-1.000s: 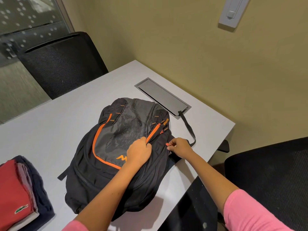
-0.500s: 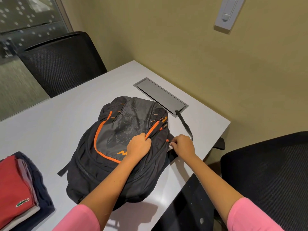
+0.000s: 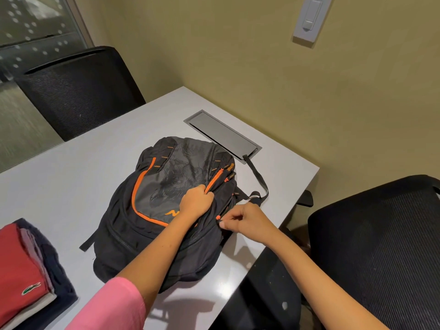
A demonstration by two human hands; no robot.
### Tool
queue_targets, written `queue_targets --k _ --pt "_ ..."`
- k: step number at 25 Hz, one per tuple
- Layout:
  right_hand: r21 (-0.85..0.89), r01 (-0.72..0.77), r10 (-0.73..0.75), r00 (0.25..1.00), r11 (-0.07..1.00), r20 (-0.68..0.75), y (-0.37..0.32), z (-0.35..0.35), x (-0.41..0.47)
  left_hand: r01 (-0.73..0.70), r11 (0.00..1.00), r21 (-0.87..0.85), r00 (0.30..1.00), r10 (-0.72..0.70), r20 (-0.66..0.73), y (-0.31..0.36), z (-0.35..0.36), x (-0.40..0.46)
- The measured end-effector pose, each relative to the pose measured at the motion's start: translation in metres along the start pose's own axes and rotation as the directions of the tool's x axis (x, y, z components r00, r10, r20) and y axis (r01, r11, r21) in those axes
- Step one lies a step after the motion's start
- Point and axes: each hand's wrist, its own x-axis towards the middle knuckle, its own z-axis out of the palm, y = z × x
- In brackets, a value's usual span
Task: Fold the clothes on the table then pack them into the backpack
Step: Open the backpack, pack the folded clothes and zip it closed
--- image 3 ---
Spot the person's left pink sleeve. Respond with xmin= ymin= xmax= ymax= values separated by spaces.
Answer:
xmin=65 ymin=277 xmax=147 ymax=330

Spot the person's left hand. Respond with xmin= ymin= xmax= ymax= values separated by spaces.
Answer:
xmin=178 ymin=184 xmax=215 ymax=225

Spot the black mesh office chair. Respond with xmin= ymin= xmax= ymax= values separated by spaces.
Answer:
xmin=13 ymin=46 xmax=147 ymax=142

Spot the white wall switch panel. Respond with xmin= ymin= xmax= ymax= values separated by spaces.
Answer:
xmin=292 ymin=0 xmax=335 ymax=44

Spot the person's right hand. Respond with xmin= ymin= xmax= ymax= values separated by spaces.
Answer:
xmin=218 ymin=202 xmax=277 ymax=245

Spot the navy blue hoodie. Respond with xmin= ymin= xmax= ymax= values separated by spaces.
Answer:
xmin=12 ymin=218 xmax=79 ymax=330

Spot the person's right forearm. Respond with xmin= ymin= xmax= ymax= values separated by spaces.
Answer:
xmin=263 ymin=230 xmax=389 ymax=330

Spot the red garment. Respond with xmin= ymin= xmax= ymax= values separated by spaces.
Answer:
xmin=0 ymin=223 xmax=57 ymax=329

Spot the black orange backpack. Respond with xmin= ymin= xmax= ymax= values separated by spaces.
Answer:
xmin=79 ymin=136 xmax=270 ymax=293

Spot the grey table cable hatch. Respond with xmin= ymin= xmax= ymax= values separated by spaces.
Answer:
xmin=184 ymin=110 xmax=263 ymax=165

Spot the black swivel office chair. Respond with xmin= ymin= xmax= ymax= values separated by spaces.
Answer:
xmin=209 ymin=174 xmax=440 ymax=330

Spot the person's left forearm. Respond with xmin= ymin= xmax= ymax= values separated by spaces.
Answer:
xmin=116 ymin=214 xmax=197 ymax=313

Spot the mauve striped t-shirt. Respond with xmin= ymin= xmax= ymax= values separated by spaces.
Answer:
xmin=19 ymin=228 xmax=55 ymax=293

